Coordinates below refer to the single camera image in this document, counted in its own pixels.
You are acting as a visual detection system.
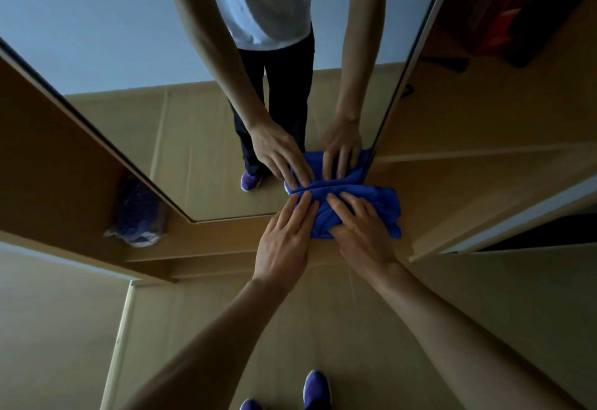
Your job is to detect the person's left hand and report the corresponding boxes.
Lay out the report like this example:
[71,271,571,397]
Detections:
[251,191,321,295]

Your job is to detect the blue microfibre cloth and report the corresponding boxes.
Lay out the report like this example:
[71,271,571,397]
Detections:
[284,183,402,240]

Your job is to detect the person's right forearm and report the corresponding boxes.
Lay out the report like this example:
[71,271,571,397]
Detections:
[373,263,584,410]

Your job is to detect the person's left forearm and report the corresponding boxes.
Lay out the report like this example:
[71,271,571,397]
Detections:
[121,276,291,410]

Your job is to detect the blue packet in plastic wrap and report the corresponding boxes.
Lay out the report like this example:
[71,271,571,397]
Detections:
[103,176,169,248]

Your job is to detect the wooden wardrobe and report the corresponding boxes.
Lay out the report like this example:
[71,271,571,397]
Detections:
[0,0,597,284]

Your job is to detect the person's right hand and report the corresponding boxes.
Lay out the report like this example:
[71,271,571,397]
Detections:
[325,192,403,286]

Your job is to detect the tall framed mirror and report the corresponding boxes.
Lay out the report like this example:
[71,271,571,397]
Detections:
[0,0,463,224]

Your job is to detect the person's purple right shoe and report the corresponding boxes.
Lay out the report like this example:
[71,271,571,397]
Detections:
[303,370,333,410]

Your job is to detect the small black pouch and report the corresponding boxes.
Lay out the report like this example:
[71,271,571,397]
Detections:
[503,0,596,69]

